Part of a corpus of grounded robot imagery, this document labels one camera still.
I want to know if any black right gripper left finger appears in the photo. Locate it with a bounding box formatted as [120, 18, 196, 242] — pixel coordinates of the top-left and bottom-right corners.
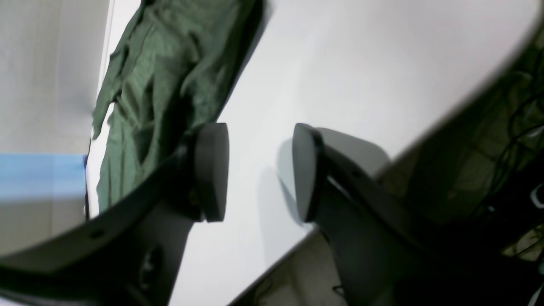
[0, 123, 230, 306]

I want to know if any dark green long-sleeve shirt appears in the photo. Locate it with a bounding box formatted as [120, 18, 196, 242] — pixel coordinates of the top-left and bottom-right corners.
[93, 0, 262, 213]

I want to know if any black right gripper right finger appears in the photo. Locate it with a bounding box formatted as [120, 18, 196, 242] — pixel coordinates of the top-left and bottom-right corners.
[292, 123, 543, 306]

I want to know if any grey plastic bin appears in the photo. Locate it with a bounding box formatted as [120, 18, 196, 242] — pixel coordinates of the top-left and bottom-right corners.
[0, 0, 114, 255]

